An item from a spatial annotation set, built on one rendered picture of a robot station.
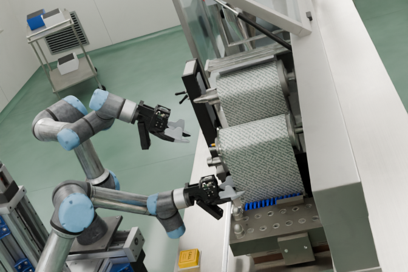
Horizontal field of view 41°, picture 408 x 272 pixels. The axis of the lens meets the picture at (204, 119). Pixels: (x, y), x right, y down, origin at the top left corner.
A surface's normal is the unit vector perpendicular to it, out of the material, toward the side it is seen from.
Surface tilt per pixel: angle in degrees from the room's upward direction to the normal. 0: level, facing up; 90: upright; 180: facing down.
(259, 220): 0
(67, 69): 90
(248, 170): 90
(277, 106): 92
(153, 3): 90
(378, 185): 0
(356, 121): 0
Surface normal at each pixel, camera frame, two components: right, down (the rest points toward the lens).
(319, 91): -0.32, -0.84
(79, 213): 0.48, 0.18
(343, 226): -0.09, 0.49
